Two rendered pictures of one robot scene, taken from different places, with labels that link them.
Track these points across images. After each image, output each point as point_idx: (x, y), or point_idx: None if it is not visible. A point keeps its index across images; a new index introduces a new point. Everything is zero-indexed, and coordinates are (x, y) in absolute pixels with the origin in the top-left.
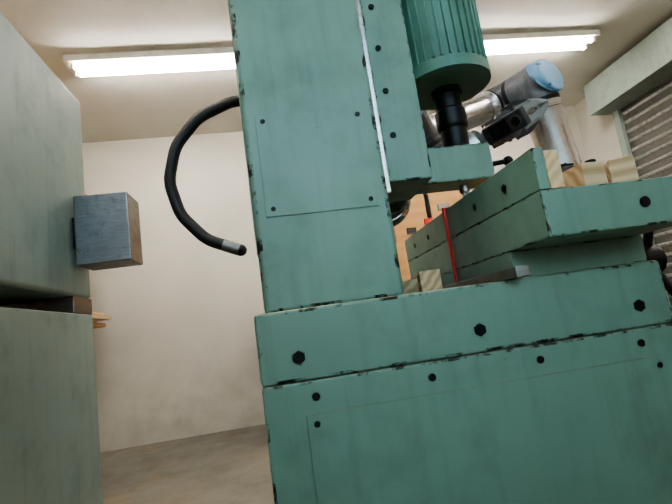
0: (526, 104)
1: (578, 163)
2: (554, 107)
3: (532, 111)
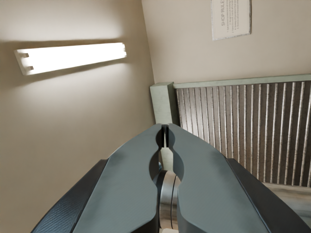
0: (120, 171)
1: (281, 187)
2: (178, 180)
3: (167, 211)
